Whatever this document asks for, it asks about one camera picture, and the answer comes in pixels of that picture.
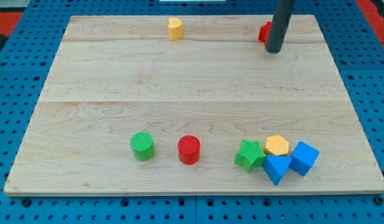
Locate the green star block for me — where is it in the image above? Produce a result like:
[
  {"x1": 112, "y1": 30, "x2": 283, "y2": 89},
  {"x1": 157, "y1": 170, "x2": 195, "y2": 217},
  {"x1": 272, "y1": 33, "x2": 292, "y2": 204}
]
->
[{"x1": 235, "y1": 139, "x2": 266, "y2": 173}]

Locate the red star block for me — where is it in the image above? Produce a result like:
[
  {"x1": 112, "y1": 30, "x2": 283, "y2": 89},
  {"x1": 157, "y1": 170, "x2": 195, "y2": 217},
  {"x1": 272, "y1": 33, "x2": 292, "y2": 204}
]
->
[{"x1": 258, "y1": 21, "x2": 272, "y2": 45}]

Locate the light wooden board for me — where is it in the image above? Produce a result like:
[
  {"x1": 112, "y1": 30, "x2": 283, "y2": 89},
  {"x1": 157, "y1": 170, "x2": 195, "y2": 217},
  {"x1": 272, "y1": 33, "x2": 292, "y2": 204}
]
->
[{"x1": 4, "y1": 15, "x2": 384, "y2": 197}]

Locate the red cylinder block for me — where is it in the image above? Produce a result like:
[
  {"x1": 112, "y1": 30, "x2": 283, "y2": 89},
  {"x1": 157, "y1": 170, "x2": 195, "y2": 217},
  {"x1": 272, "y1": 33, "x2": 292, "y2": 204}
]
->
[{"x1": 177, "y1": 135, "x2": 201, "y2": 165}]

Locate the green cylinder block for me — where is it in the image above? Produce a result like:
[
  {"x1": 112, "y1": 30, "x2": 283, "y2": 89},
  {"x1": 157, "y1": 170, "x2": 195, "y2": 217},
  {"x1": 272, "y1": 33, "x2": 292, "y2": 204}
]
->
[{"x1": 130, "y1": 132, "x2": 155, "y2": 161}]

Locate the yellow heart block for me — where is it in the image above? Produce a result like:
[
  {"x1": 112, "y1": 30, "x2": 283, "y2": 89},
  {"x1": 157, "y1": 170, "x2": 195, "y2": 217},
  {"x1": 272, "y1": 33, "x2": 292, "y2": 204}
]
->
[{"x1": 167, "y1": 17, "x2": 184, "y2": 40}]

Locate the yellow hexagon block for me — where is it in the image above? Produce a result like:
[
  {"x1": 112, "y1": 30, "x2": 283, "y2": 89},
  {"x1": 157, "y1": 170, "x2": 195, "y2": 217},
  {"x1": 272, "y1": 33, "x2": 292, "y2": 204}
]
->
[{"x1": 264, "y1": 135, "x2": 289, "y2": 156}]

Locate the blue triangle block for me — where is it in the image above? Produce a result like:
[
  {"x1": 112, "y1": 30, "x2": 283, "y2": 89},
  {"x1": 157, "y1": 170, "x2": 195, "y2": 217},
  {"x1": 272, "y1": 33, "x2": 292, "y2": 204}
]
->
[{"x1": 263, "y1": 155, "x2": 292, "y2": 185}]

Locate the blue cube block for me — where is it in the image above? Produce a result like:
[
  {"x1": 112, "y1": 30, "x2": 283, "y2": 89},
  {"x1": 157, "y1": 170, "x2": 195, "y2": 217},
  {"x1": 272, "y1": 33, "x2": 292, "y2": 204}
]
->
[{"x1": 289, "y1": 141, "x2": 320, "y2": 176}]

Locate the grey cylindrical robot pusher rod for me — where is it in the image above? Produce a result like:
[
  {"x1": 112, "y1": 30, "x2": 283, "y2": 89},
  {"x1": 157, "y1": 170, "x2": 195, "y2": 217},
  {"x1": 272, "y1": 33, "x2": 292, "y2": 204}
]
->
[{"x1": 266, "y1": 0, "x2": 296, "y2": 54}]

